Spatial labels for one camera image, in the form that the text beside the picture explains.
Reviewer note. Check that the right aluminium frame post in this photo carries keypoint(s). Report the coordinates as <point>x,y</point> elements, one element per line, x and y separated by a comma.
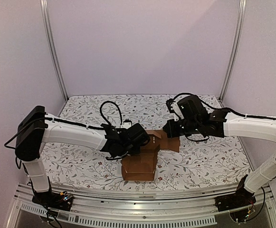
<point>234,49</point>

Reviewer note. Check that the front aluminium rail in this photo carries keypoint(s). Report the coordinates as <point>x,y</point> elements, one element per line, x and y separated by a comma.
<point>94,208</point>

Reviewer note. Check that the brown cardboard box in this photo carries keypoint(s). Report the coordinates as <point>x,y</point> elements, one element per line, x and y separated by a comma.
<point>142,167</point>

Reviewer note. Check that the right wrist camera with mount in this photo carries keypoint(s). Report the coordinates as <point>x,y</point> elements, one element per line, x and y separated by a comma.
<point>174,109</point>

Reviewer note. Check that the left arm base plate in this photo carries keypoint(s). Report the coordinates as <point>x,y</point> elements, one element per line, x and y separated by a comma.
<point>50,199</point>

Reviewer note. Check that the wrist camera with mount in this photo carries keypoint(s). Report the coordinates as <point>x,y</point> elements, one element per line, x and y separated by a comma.
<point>174,109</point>
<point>127,123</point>

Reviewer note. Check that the left aluminium frame post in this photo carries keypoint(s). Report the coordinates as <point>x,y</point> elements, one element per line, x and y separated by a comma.
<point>52,48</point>

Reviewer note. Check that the aluminium frame post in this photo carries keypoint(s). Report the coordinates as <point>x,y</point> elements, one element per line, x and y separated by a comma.
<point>52,48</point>
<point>234,49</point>

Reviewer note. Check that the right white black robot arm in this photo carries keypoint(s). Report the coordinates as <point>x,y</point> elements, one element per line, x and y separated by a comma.
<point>191,117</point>

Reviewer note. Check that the floral patterned table mat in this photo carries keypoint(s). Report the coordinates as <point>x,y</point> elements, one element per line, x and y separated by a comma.
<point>201,162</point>

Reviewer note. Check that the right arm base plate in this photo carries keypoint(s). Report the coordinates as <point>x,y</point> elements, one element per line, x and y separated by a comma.
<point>234,200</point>

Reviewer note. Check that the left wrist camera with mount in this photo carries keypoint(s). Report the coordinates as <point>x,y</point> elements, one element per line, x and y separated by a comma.
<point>127,123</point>

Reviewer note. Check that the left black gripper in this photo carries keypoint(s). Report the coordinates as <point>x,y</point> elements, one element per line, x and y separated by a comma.
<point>136,151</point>

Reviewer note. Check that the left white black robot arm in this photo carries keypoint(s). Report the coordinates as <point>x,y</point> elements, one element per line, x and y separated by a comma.
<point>39,127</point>

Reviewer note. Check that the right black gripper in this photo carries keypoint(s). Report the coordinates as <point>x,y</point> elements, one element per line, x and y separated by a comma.
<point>170,129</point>

